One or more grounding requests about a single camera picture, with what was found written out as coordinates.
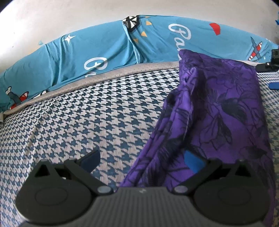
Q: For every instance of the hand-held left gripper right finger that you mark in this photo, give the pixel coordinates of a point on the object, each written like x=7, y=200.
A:
x=194, y=162

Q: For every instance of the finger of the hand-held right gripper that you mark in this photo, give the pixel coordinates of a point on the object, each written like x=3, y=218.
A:
x=267, y=67
x=274, y=86

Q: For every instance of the blue printed bumper cushion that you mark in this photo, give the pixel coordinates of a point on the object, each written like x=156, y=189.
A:
x=76, y=56
x=196, y=41

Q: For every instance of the purple floral garment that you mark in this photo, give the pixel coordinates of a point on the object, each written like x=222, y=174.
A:
x=218, y=109

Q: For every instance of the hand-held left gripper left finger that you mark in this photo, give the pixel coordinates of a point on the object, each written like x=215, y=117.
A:
x=91, y=159

